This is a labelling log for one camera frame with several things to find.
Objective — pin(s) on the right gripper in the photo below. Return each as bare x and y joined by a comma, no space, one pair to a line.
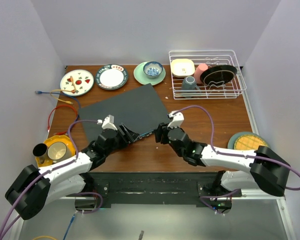
162,129

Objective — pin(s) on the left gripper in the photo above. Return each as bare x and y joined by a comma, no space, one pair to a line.
128,137

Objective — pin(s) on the black network switch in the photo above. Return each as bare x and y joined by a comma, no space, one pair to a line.
140,110

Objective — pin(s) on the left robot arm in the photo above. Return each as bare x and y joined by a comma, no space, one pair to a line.
34,187

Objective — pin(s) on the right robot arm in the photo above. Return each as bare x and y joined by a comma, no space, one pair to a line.
268,170

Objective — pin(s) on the grey mug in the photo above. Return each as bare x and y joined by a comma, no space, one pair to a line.
189,88

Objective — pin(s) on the light green plate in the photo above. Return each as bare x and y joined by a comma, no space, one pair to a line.
142,78

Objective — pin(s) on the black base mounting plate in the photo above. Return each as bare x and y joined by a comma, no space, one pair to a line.
155,188

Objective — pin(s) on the white plate dark green rim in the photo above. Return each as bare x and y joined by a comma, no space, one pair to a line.
111,77

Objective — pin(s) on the blue white patterned bowl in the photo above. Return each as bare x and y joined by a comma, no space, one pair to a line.
152,69

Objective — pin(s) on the cream square plate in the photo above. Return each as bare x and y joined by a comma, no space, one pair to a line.
182,67

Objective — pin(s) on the yellow scalloped plate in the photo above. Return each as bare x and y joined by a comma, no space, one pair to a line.
56,138

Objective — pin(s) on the white strawberry pattern plate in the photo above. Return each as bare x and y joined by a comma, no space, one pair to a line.
77,82

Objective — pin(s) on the beige bowl on yellow plate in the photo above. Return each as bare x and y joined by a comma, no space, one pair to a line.
58,152

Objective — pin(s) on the pink cup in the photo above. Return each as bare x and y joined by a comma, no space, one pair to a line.
202,67

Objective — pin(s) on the black round plate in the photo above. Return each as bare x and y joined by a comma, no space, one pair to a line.
219,75

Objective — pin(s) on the grey plate with yellow mat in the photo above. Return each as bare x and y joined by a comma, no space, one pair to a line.
246,141

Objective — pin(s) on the black cup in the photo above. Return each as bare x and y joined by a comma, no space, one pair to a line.
40,150

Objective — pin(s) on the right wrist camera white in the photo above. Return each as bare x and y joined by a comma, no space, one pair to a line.
176,119

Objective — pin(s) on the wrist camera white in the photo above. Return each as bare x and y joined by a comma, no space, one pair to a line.
108,123
176,119

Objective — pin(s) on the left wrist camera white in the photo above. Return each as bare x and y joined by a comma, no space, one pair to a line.
108,123

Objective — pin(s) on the white wire dish rack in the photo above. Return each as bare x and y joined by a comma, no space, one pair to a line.
211,58

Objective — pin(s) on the aluminium frame rail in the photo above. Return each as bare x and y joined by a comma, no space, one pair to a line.
253,216

